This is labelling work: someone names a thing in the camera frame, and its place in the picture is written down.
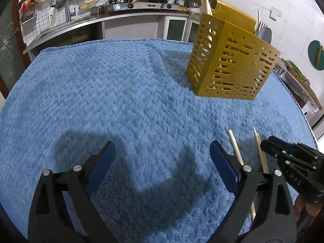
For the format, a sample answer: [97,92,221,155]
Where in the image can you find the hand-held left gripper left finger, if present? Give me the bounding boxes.
[27,141,117,243]

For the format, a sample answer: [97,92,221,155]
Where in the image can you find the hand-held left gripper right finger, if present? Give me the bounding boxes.
[210,140,298,243]

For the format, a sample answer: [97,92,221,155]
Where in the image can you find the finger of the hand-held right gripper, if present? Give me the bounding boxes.
[261,139,287,164]
[268,136,302,155]

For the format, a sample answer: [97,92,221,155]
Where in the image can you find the yellow slotted utensil holder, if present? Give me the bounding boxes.
[185,0,281,101]

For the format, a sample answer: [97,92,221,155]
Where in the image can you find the light blue spoon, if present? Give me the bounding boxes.
[259,27,273,44]

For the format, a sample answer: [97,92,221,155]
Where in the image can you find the green frog handle fork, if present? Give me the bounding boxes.
[254,21,268,35]

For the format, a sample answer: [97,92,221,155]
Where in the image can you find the person's right hand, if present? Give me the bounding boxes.
[295,194,324,222]

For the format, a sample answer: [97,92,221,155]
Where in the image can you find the plastic covered side table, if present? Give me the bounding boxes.
[276,63,324,129]

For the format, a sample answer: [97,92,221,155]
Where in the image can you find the blue fleece blanket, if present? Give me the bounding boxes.
[0,38,319,243]

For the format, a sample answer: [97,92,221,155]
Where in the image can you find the green vegetables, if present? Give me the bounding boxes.
[285,59,310,80]

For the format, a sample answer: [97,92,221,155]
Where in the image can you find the green round board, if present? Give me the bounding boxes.
[307,40,324,71]

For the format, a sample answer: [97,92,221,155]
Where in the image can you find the steel sink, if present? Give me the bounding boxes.
[38,16,97,40]

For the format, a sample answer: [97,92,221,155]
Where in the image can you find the kitchen counter with cabinets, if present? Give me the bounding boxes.
[23,7,203,56]

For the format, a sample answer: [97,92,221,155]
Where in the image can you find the steel faucet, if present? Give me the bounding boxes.
[50,0,76,22]

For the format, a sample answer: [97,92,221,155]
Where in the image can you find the gas stove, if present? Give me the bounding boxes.
[99,1,184,14]

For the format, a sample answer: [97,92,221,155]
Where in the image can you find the white wall socket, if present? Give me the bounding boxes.
[270,7,282,21]

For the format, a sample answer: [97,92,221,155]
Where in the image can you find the yellow hose loop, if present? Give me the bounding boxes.
[78,0,104,11]

